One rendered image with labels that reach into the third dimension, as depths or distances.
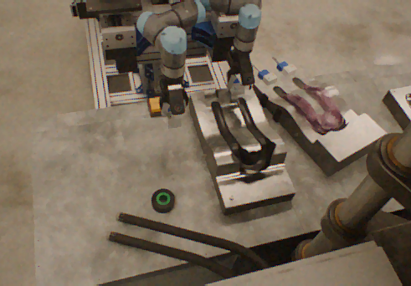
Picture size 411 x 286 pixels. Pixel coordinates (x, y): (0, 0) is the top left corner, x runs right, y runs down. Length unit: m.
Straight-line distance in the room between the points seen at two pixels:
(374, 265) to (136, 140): 1.07
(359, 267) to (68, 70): 2.59
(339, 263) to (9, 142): 2.29
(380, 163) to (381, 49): 2.92
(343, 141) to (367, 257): 0.90
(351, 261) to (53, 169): 1.12
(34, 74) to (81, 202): 1.73
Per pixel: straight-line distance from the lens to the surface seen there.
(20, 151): 2.62
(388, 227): 0.96
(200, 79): 2.58
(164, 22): 1.26
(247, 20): 1.37
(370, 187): 0.78
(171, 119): 1.40
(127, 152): 1.51
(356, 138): 1.58
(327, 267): 0.66
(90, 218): 1.40
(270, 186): 1.41
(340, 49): 3.43
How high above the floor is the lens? 2.06
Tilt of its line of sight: 54 degrees down
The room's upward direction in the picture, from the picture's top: 8 degrees clockwise
